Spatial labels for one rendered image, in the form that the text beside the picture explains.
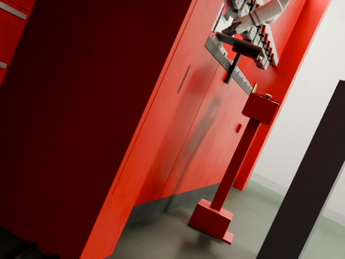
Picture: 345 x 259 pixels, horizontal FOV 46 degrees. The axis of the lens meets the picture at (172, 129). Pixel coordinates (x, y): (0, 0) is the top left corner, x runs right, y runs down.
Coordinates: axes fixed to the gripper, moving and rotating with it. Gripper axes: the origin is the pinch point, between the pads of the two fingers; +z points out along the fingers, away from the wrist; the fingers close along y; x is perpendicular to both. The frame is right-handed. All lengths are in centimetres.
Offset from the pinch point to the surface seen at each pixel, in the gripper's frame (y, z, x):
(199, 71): 49, 15, 27
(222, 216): -1, 44, 88
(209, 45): 51, 7, 20
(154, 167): 52, 50, 56
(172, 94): 96, 20, 44
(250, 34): -52, -12, -10
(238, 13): -10.9, -10.7, -11.1
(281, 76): -214, -23, -9
